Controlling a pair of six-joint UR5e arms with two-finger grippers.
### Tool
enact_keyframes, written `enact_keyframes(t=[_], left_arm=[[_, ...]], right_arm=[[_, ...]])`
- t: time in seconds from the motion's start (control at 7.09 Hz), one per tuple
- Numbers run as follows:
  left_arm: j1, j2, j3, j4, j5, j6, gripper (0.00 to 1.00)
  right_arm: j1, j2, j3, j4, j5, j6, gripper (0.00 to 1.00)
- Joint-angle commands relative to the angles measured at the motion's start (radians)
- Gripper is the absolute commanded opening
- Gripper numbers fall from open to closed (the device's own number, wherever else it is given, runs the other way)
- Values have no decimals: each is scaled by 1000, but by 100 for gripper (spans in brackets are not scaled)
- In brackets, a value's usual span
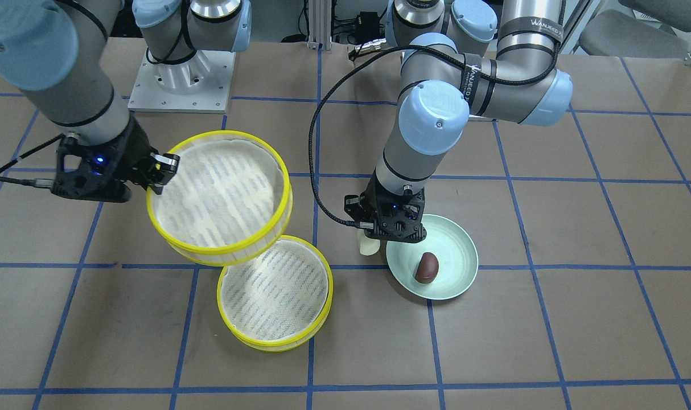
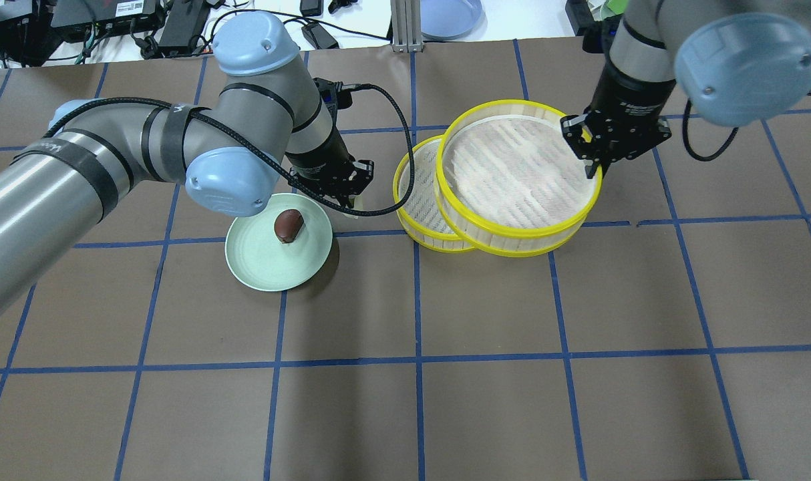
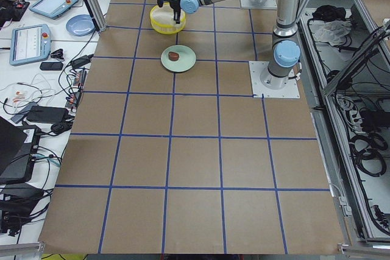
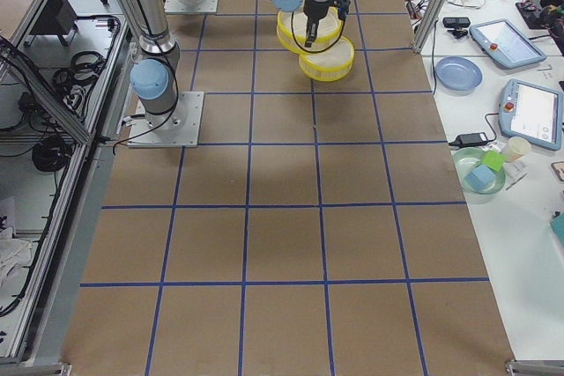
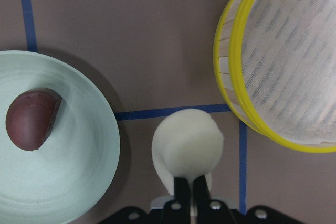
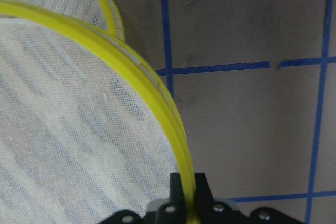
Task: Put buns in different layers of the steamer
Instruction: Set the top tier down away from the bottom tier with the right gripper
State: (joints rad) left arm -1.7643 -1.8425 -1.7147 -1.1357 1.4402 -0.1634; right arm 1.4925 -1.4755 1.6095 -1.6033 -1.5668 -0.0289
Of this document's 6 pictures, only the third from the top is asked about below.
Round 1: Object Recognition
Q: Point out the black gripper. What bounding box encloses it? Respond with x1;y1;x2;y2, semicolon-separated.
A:
157;0;181;24

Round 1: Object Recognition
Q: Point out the yellow steamer layer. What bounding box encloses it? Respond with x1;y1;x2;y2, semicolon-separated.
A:
149;4;186;35

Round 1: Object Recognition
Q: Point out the brown chocolate bun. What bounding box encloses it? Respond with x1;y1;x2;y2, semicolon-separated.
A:
168;51;180;61

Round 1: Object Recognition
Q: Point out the white steamer cloth liner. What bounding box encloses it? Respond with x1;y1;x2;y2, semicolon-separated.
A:
150;6;186;28

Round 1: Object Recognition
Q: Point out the light green plate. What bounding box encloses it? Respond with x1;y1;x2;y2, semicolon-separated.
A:
160;45;196;72

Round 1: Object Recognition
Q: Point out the blue plate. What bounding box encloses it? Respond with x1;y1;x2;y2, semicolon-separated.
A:
66;14;95;37

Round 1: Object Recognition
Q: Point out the black power adapter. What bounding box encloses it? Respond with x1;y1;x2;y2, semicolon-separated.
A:
70;54;94;69

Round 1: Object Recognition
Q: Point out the far teach pendant tablet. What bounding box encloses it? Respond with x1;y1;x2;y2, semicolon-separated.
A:
29;0;79;19

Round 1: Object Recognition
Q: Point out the teach pendant tablet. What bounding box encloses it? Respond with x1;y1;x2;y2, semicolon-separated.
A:
9;24;51;66
29;0;79;19

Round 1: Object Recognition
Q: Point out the near teach pendant tablet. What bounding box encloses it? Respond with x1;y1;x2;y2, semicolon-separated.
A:
9;24;51;66

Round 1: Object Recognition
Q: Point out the white crumpled cloth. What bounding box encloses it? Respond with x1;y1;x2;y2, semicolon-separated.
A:
313;20;352;46

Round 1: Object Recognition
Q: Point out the black laptop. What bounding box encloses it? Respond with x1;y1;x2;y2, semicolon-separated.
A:
1;118;41;184

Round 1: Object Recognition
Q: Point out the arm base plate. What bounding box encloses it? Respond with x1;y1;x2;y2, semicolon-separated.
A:
249;61;300;99
240;0;277;10

